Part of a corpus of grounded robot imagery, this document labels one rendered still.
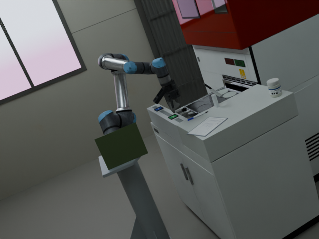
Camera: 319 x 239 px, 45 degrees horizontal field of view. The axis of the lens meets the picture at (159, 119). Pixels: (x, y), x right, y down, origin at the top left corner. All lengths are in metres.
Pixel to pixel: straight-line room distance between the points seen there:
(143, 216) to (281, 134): 1.11
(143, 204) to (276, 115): 1.09
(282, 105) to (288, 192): 0.57
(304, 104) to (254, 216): 0.92
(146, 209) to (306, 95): 1.38
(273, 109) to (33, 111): 3.12
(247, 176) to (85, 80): 2.79
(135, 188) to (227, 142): 0.79
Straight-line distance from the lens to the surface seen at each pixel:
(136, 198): 2.69
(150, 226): 2.82
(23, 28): 4.54
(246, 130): 2.20
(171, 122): 2.46
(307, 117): 2.94
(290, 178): 2.52
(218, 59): 2.95
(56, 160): 4.91
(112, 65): 2.52
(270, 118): 2.29
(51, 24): 4.52
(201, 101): 2.80
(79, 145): 4.83
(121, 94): 2.70
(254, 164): 2.31
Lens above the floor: 1.87
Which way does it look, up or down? 21 degrees down
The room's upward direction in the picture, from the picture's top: 21 degrees counter-clockwise
